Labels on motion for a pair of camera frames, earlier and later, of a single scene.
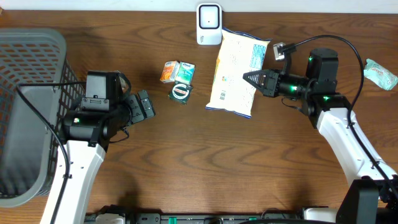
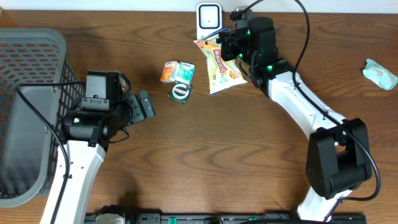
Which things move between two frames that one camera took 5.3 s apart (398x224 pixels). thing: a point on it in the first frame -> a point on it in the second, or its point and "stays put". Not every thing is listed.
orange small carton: [170, 71] stays put
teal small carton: [185, 73] stays put
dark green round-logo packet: [180, 93] stays put
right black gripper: [269, 79] -> [225, 38]
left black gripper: [137, 102] stays put
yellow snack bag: [239, 56] -> [222, 74]
